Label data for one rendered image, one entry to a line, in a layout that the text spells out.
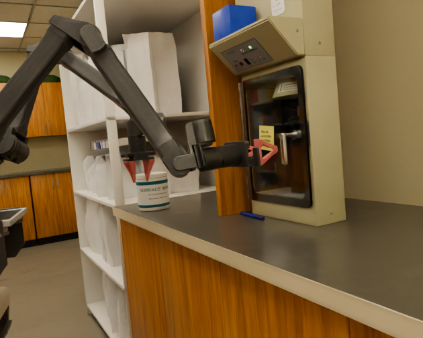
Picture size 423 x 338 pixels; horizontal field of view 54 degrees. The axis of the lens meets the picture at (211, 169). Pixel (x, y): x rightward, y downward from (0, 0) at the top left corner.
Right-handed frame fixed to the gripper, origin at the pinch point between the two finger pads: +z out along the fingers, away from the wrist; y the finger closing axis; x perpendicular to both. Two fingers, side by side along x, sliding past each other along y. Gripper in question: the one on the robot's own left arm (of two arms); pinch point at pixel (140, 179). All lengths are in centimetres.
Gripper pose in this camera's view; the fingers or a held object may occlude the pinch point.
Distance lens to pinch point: 141.8
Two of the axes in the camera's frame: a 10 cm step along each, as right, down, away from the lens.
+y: 8.7, -1.1, 4.8
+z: 0.8, 9.9, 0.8
